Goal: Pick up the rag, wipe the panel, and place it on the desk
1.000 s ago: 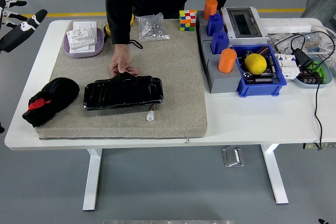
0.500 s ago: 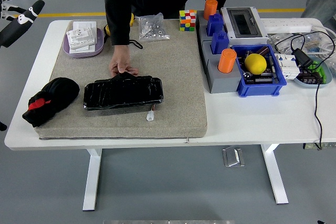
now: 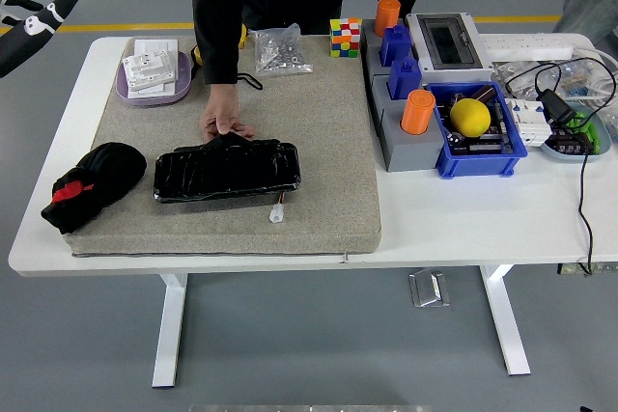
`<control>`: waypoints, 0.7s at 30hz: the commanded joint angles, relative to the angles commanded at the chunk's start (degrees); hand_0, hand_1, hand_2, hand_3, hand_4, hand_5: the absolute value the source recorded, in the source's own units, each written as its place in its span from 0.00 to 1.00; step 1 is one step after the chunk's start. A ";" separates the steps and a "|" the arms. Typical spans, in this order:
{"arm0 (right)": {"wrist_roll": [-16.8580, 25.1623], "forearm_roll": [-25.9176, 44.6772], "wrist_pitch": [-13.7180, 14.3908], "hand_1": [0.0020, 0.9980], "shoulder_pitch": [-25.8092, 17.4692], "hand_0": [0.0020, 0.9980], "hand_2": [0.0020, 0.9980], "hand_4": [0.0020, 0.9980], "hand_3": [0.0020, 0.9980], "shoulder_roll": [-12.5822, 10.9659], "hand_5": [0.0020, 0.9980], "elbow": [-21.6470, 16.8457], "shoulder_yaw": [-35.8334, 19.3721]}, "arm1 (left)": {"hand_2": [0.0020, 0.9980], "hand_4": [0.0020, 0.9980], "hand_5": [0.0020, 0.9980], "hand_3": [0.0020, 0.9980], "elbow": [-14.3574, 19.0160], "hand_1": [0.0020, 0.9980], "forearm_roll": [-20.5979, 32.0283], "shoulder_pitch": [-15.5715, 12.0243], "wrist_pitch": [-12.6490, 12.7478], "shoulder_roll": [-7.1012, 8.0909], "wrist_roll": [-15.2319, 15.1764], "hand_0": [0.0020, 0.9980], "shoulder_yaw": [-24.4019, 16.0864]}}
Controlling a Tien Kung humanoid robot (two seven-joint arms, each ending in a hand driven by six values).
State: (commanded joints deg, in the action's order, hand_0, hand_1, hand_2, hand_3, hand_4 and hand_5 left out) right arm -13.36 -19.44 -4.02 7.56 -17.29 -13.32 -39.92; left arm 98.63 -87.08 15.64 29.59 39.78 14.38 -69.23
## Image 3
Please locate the person's right hand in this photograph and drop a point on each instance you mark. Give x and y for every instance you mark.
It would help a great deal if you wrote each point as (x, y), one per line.
(223, 110)

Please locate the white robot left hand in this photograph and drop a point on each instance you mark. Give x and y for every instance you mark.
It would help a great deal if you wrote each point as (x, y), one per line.
(29, 31)

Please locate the black rag with red patch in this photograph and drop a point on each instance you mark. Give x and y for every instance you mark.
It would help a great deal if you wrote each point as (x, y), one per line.
(106, 171)

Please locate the purple tray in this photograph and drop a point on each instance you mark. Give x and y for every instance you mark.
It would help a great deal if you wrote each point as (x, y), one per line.
(182, 79)

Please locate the yellow tape measure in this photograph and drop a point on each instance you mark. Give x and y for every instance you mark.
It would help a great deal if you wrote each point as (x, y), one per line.
(197, 56)

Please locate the small yellow item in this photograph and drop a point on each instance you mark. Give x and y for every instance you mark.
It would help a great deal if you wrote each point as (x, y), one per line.
(243, 35)

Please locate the clear bag of screws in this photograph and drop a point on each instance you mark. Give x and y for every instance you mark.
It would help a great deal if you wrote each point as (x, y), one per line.
(280, 52)

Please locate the grey-brown mat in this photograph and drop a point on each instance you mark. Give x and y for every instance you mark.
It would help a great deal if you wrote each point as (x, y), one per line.
(314, 142)

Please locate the white table leg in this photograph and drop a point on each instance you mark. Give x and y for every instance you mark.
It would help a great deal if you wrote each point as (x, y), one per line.
(169, 335)
(504, 320)

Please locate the multicolour puzzle cube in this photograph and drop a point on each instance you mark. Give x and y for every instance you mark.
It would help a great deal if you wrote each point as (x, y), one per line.
(345, 38)

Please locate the grey peg holder base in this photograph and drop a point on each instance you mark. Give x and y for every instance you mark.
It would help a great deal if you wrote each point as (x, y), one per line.
(410, 151)
(371, 52)

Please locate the blue block peg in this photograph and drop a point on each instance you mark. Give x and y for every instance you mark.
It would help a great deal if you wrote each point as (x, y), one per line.
(395, 45)
(404, 78)

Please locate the orange cylinder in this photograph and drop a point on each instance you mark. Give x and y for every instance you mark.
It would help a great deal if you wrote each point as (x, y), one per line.
(417, 110)
(387, 16)

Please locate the metal floor socket plate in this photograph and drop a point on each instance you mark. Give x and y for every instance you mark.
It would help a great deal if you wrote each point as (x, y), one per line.
(429, 289)

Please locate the grey electrical distribution box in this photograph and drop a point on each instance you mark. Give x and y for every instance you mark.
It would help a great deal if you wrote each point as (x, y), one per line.
(449, 47)

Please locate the yellow ball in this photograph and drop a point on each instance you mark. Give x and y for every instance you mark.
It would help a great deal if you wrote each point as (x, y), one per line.
(469, 118)

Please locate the blue plastic bin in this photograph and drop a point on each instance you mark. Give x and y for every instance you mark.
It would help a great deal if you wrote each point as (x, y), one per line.
(478, 165)

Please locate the brown cylindrical part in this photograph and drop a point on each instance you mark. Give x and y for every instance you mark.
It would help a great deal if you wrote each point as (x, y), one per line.
(484, 92)

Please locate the black circuit board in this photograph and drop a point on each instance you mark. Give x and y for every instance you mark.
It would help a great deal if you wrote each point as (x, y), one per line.
(483, 144)

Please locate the black terminal block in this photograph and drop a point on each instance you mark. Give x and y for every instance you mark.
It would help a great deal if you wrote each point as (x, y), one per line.
(570, 144)

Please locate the light blue dish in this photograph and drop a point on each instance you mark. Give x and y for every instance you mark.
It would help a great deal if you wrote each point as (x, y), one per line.
(603, 139)

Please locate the green plastic parts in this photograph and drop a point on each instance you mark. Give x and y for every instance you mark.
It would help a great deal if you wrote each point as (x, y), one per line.
(590, 132)

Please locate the clear bag of rings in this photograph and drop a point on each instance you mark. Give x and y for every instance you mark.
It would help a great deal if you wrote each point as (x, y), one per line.
(512, 74)

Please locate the white circuit breaker block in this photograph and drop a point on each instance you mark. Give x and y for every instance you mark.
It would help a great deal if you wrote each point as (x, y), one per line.
(528, 122)

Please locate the black power adapter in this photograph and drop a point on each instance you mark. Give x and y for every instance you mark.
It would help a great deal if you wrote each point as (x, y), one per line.
(556, 107)

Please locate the white power strip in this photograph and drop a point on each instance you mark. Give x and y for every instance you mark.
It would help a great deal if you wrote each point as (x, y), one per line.
(526, 45)

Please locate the clear bag of blue parts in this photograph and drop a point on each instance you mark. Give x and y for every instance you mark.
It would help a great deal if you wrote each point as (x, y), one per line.
(574, 76)

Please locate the white wall switch plate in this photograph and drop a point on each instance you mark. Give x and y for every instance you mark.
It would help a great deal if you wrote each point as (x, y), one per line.
(152, 46)
(154, 91)

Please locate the white wall socket module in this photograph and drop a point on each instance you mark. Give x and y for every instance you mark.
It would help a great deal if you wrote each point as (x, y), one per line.
(147, 69)

